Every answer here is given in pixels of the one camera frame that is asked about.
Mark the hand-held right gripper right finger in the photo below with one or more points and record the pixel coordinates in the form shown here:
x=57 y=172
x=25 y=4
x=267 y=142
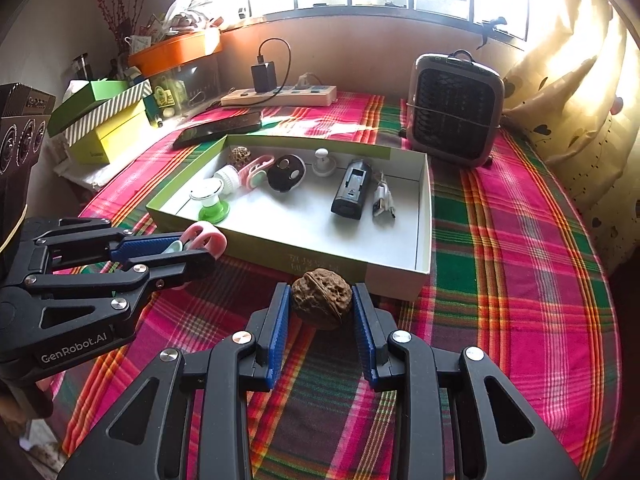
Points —
x=362 y=335

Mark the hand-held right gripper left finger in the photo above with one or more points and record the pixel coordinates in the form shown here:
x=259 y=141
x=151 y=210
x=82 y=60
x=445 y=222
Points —
x=277 y=335

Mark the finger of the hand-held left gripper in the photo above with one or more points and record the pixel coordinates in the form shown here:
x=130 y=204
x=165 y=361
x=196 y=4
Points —
x=145 y=247
x=170 y=270

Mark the pink cup roller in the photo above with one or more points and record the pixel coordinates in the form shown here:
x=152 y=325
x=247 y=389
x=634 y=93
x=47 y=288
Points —
x=215 y=242

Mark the brown walnut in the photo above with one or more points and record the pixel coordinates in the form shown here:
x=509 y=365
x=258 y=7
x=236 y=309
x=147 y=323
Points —
x=322 y=300
x=239 y=155

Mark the white green round roller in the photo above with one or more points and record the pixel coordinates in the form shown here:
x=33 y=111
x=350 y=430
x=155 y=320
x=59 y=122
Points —
x=207 y=195

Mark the white ribbed cap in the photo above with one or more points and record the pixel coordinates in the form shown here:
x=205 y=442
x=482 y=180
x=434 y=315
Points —
x=227 y=180

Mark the green white cardboard box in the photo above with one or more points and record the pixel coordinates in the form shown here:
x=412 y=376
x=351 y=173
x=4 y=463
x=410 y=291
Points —
x=300 y=225

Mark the pink mint clip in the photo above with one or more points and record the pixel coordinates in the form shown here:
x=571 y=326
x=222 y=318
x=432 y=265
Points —
x=255 y=172

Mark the black cylindrical device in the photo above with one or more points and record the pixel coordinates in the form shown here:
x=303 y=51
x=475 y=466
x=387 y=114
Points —
x=350 y=195

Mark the black round disc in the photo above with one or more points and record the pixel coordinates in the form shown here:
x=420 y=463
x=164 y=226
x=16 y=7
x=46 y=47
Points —
x=285 y=177

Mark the white ball knob mount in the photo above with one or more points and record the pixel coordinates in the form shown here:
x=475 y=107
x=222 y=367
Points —
x=324 y=165

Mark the black smartphone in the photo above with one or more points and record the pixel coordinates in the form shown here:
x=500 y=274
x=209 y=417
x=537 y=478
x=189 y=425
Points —
x=220 y=129

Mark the striped box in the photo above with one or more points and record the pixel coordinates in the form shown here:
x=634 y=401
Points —
x=105 y=112

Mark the white tissue paper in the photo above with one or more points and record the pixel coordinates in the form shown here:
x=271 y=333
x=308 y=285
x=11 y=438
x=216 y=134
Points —
x=75 y=91

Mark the clear glass tank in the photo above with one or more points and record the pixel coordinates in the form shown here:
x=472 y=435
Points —
x=200 y=82

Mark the orange tray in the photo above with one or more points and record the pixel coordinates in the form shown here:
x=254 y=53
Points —
x=175 y=52

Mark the black charger adapter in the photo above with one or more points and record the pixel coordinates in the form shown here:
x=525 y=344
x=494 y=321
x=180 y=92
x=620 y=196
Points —
x=264 y=77

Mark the white power strip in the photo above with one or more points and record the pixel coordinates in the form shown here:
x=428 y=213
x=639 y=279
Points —
x=300 y=97

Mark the white plug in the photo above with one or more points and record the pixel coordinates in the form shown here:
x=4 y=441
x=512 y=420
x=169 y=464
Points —
x=307 y=82

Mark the red flower branches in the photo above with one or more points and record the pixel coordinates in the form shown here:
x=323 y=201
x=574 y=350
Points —
x=120 y=15

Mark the white plastic bag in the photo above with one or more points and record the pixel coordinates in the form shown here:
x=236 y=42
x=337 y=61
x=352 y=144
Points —
x=185 y=10

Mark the grey space heater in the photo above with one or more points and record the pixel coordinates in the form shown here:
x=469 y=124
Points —
x=450 y=105

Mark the heart print curtain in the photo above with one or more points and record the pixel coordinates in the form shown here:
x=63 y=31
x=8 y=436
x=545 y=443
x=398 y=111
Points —
x=600 y=175

